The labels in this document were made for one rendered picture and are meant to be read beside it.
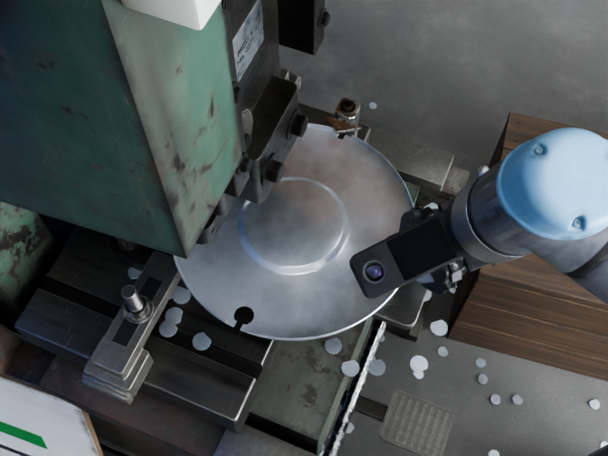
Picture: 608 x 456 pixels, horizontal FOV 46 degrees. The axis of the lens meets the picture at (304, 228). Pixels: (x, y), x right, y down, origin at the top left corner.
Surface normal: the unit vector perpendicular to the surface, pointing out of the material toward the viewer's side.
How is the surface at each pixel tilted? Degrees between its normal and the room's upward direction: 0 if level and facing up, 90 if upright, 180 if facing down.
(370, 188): 0
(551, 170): 19
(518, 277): 0
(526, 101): 0
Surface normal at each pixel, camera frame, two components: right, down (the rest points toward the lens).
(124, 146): -0.39, 0.81
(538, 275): 0.00, -0.47
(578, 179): 0.14, -0.18
